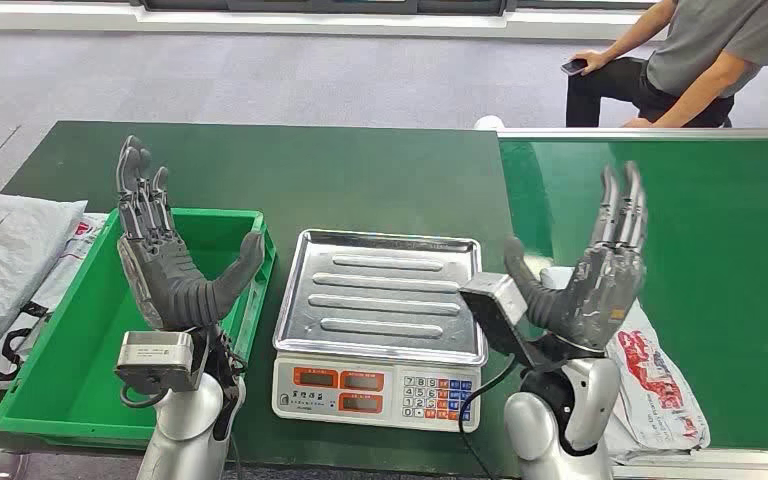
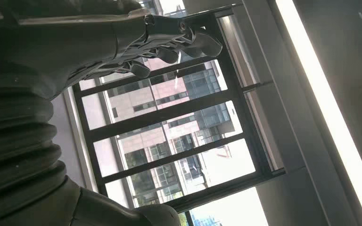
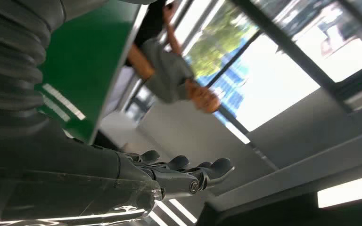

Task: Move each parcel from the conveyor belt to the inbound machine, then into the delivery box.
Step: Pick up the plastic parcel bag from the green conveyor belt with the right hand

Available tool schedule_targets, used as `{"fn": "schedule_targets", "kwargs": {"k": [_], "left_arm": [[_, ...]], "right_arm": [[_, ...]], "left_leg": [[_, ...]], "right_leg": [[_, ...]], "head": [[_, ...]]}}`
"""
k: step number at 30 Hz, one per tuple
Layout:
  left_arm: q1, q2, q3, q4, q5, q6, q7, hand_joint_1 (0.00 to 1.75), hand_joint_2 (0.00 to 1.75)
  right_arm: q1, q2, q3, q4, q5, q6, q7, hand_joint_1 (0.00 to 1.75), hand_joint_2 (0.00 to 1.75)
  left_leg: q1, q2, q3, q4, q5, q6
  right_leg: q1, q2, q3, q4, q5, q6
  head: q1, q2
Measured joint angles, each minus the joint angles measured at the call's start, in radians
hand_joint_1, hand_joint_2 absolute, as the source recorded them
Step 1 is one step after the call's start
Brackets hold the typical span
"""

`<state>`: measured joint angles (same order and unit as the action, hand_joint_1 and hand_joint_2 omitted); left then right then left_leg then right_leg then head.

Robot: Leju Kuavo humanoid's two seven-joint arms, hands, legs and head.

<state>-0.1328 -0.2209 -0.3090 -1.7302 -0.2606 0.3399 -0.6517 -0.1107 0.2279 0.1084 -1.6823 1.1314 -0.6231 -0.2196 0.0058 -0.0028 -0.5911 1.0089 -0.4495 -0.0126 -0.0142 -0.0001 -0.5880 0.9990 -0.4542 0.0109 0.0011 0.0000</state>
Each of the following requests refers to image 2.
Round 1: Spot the black window frame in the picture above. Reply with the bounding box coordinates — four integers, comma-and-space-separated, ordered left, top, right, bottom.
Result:
71, 3, 287, 226

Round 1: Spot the ceiling light strip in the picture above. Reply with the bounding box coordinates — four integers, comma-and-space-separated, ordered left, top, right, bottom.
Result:
275, 0, 362, 226

